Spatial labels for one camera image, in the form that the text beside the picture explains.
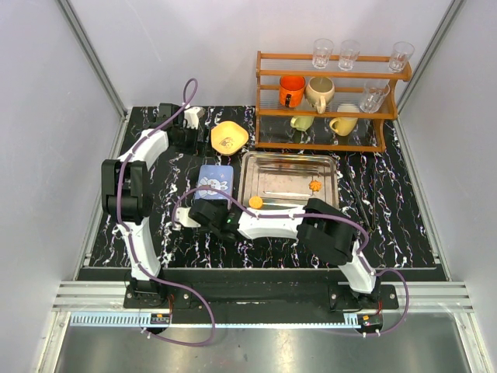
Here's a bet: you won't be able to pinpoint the orange flower cookie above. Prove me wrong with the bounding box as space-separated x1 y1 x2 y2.
308 180 322 192

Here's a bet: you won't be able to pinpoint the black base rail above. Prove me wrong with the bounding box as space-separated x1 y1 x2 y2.
123 269 399 325

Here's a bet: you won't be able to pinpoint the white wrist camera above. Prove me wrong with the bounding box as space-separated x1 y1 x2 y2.
184 106 205 130
172 207 201 231

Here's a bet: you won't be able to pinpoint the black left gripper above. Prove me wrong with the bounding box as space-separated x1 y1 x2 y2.
172 124 214 159

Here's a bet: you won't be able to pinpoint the yellow mug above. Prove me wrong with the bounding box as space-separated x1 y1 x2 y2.
329 103 360 137

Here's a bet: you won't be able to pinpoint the clear glass left top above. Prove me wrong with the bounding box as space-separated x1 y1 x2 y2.
312 38 335 69

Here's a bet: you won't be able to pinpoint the wooden cup rack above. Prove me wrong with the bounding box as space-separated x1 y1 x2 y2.
255 51 412 152

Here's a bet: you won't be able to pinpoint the orange sandwich cookie bottom left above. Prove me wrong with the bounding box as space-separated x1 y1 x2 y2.
248 196 264 210

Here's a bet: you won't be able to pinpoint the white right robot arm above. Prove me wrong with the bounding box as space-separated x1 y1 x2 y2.
188 198 381 309

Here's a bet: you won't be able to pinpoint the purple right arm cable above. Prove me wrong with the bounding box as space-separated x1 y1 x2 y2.
172 186 409 337

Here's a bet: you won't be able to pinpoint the large steel baking tray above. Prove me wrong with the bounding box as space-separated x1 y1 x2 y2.
238 152 339 210

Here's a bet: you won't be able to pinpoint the orange mug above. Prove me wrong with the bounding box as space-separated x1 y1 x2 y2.
279 75 306 109

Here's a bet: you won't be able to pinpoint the metal tongs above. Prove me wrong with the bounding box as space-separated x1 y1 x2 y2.
344 153 377 234

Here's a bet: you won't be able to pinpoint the clear glass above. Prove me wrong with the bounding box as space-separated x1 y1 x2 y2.
338 40 360 71
312 38 335 69
388 41 415 72

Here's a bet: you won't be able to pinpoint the green mug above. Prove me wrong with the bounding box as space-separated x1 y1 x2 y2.
290 116 315 132

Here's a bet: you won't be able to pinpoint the beige mug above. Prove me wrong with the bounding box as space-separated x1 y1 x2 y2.
305 77 335 114

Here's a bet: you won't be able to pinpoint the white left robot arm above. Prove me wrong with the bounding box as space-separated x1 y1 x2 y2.
101 103 205 308

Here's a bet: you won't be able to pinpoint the clear glass middle top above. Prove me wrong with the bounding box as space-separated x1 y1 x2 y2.
338 40 360 71

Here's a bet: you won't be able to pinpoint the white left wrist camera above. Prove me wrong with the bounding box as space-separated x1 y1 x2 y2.
184 106 205 130

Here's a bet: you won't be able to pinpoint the clear glass right top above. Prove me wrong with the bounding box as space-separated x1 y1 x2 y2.
388 41 415 72

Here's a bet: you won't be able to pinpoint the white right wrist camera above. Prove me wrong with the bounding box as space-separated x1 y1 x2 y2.
172 207 201 231

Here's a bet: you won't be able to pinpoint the yellow square plate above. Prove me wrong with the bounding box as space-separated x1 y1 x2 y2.
210 120 249 156

